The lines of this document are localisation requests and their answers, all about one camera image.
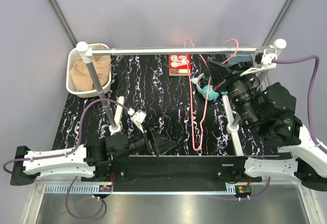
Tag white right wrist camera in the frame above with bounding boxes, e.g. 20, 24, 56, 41
240, 45, 278, 80

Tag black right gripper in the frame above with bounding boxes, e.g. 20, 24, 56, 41
205, 60, 258, 126

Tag beige t shirt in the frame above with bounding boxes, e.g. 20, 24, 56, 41
69, 44, 112, 92

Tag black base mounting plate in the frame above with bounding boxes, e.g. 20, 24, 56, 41
82, 156, 262, 193

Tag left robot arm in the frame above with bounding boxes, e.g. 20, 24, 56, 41
10, 129, 177, 186

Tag dark blue book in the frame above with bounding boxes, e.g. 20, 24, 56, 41
228, 54, 253, 65

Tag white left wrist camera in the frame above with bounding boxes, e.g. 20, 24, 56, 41
127, 108, 146, 133

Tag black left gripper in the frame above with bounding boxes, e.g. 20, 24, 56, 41
116, 122, 176, 161

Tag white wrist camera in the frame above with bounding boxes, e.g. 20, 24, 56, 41
127, 108, 146, 133
240, 45, 278, 80

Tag dark green cup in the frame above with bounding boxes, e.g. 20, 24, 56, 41
201, 68, 211, 86

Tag teal headphones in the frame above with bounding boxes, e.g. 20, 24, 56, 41
191, 73, 228, 101

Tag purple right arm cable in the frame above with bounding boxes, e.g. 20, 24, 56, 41
237, 55, 327, 202

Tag white plastic basket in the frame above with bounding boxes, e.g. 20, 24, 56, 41
65, 42, 112, 98

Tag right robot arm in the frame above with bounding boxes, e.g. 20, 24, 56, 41
205, 61, 326, 192

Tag pink wire hanger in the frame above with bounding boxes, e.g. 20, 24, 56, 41
184, 38, 240, 151

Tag red book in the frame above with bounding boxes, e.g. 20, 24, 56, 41
169, 54, 191, 76

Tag white and silver clothes rack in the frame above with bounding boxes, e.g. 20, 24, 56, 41
76, 39, 287, 156

